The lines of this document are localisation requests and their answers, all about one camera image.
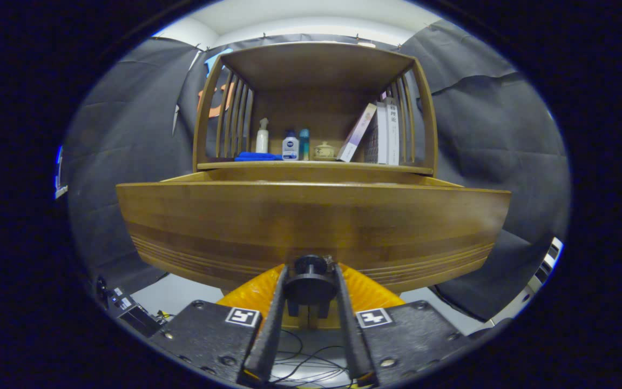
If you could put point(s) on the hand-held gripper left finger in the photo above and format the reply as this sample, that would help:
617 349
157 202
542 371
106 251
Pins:
270 340

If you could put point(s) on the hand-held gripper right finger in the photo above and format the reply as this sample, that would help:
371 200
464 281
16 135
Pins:
350 340

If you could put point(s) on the wooden countertop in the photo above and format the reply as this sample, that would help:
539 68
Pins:
316 166

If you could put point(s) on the black electronic box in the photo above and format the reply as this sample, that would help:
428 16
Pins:
138 319

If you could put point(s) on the blue folded cloth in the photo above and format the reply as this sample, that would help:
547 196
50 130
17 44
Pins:
257 156

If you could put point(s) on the beige lidded teacup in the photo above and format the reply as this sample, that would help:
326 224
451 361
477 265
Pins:
324 151

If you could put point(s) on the white bottle with blue cap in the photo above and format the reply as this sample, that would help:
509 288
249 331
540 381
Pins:
290 148

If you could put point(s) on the white pump bottle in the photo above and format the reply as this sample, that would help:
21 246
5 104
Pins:
262 141

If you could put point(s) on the teal translucent bottle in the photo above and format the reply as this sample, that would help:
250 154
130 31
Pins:
304 143

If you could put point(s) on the patterned cover book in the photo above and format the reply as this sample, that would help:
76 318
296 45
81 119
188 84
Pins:
381 135

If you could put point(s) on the purple cover book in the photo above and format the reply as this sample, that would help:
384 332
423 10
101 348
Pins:
357 132

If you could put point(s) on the white spine book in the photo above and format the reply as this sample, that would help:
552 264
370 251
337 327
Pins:
393 135

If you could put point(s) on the white rack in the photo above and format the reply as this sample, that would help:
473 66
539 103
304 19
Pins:
546 265

